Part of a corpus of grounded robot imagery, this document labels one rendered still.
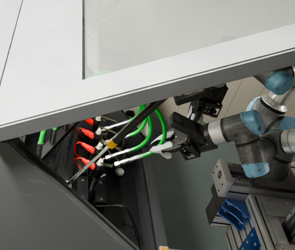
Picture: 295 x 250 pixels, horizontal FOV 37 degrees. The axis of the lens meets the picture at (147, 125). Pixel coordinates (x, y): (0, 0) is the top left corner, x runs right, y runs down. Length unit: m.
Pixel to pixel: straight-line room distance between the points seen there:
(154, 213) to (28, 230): 0.58
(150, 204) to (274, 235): 0.49
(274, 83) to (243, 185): 0.59
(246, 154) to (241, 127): 0.08
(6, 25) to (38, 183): 0.46
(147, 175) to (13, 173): 0.81
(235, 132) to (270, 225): 0.59
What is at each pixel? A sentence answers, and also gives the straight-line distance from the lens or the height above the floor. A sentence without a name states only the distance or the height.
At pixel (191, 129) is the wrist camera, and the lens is 1.31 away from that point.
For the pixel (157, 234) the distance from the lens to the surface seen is 1.52.
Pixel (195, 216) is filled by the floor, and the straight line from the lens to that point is 3.03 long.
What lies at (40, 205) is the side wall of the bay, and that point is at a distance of 1.06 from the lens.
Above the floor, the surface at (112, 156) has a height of 1.08.
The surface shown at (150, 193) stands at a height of 0.95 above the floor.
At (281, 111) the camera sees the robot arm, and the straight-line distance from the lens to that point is 1.80.
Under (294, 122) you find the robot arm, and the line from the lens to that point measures 1.79.
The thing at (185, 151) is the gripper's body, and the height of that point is 1.25.
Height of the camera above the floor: 2.07
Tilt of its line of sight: 35 degrees down
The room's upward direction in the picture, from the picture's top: 20 degrees clockwise
